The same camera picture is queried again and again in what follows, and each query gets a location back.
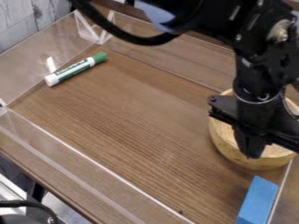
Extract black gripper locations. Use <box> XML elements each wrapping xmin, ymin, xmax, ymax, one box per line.
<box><xmin>209</xmin><ymin>94</ymin><xmax>299</xmax><ymax>158</ymax></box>

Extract blue rectangular block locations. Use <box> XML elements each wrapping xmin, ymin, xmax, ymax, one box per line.
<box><xmin>235</xmin><ymin>176</ymin><xmax>280</xmax><ymax>224</ymax></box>

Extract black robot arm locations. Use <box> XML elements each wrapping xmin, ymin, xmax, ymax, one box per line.
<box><xmin>154</xmin><ymin>0</ymin><xmax>299</xmax><ymax>158</ymax></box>

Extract brown wooden bowl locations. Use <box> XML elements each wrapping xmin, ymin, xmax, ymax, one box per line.
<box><xmin>209</xmin><ymin>88</ymin><xmax>299</xmax><ymax>171</ymax></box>

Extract clear acrylic tray walls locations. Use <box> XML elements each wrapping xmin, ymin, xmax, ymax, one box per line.
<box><xmin>0</xmin><ymin>14</ymin><xmax>299</xmax><ymax>224</ymax></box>

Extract green and white marker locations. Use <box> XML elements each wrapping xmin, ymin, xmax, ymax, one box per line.
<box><xmin>45</xmin><ymin>52</ymin><xmax>109</xmax><ymax>87</ymax></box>

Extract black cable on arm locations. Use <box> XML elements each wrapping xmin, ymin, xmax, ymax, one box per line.
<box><xmin>69</xmin><ymin>0</ymin><xmax>203</xmax><ymax>46</ymax></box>

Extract black metal mount bottom left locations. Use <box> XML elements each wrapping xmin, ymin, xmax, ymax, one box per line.
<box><xmin>0</xmin><ymin>200</ymin><xmax>61</xmax><ymax>224</ymax></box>

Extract black cable bottom left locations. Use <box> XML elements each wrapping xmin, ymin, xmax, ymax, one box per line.
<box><xmin>0</xmin><ymin>200</ymin><xmax>61</xmax><ymax>224</ymax></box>

